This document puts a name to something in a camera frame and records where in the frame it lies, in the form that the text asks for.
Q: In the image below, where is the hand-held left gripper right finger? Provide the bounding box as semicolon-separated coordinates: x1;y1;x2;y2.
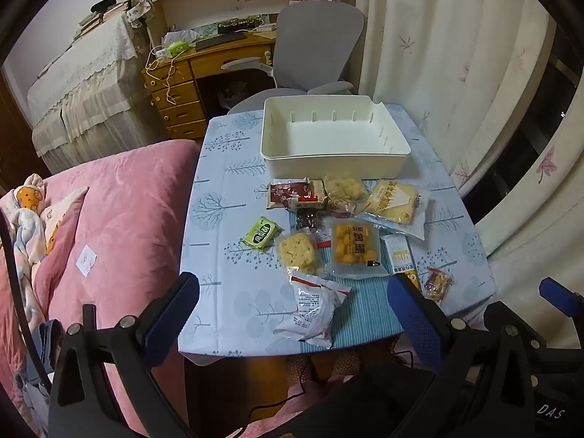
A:
387;273;535;438

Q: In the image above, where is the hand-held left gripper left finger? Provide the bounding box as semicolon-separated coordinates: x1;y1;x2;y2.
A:
48;271;201;438

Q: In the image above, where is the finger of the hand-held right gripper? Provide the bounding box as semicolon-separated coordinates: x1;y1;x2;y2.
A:
539;277;584;319

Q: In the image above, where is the small candy packet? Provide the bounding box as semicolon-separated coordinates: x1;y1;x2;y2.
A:
422;267;454;304

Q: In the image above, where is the white and yellow packet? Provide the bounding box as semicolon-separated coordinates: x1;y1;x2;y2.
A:
381;234;423;290

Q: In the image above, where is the yellow pastry ball packet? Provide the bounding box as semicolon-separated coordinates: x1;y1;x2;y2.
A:
326;216;388;279

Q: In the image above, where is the white and red packet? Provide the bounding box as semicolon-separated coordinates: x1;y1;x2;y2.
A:
274;270;352;350

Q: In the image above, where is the yellow bread packet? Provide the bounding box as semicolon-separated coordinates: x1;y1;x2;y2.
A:
358;178;432;240

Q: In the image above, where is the green snack packet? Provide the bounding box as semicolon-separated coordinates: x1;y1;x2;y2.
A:
241;216;283;251

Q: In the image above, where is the small dark red packet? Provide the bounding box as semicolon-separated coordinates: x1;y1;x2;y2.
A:
294;210;320;231

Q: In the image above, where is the red snack packet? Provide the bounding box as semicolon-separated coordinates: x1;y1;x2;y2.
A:
267;180;329;211

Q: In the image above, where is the white plastic storage box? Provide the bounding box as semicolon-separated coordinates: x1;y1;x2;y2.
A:
261;95;411;178

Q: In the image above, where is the cream leaf print curtain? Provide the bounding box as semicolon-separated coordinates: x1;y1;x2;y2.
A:
474;96;584;352
351;0;555;197

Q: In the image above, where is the white paper tag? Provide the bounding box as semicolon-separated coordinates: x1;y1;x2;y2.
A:
75;244;99;277

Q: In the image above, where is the pink blanket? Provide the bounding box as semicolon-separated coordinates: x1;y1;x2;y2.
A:
0;139;201;438

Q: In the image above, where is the blue denim cloth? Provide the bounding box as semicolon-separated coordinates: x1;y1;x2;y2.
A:
39;319;65;375

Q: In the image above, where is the cartoon printed blanket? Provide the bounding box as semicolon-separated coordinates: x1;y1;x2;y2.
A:
0;173;89;329

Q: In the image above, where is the wooden desk with drawers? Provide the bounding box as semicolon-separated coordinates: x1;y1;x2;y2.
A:
142;32;279;140

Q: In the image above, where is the white lace covered furniture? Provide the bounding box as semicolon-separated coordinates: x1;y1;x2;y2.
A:
26;9;172;174

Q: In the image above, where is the black keyboard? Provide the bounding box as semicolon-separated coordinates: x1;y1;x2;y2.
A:
195;32;247;51

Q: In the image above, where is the white plastic bag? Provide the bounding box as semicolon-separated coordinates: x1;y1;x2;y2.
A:
164;30;199;46

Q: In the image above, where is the grey office chair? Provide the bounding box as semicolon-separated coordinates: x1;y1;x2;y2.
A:
221;0;366;115

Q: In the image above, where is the dark printed pencil case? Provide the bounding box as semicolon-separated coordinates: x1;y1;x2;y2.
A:
216;16;268;34

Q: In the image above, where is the stack of books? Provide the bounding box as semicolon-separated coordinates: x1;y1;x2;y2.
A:
75;2;128;37

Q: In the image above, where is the floral fabric bag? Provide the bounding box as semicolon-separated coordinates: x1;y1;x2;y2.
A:
125;0;156;26

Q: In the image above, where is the black cable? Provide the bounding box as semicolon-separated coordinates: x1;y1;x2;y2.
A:
0;214;51;388

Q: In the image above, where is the white cable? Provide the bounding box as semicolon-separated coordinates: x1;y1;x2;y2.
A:
145;48;181;105

